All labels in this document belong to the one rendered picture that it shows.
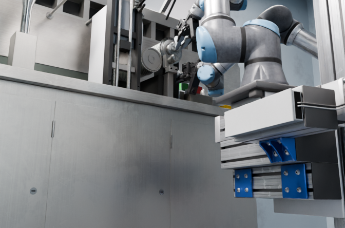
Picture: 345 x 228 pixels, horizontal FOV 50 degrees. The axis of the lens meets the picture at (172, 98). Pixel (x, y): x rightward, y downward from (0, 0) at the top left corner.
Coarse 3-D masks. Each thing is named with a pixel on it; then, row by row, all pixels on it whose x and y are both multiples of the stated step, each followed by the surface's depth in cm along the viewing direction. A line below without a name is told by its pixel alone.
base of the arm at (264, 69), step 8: (248, 64) 115; (256, 64) 113; (264, 64) 112; (272, 64) 112; (280, 64) 114; (248, 72) 114; (256, 72) 111; (264, 72) 110; (272, 72) 110; (280, 72) 112; (248, 80) 112; (264, 80) 109; (272, 80) 109; (280, 80) 110
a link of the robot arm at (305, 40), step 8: (296, 24) 162; (280, 32) 162; (288, 32) 162; (296, 32) 161; (304, 32) 161; (288, 40) 163; (296, 40) 162; (304, 40) 160; (312, 40) 158; (304, 48) 161; (312, 48) 158; (312, 56) 162
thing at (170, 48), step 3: (168, 45) 194; (171, 45) 195; (174, 45) 196; (168, 48) 193; (171, 48) 195; (174, 48) 196; (168, 51) 193; (171, 51) 194; (174, 51) 196; (177, 51) 197; (168, 54) 195; (171, 54) 194
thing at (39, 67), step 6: (0, 60) 175; (6, 60) 177; (36, 66) 185; (42, 66) 187; (48, 66) 189; (48, 72) 188; (54, 72) 190; (60, 72) 192; (66, 72) 194; (72, 72) 196; (78, 72) 198; (78, 78) 197; (84, 78) 200; (120, 84) 213; (126, 84) 215
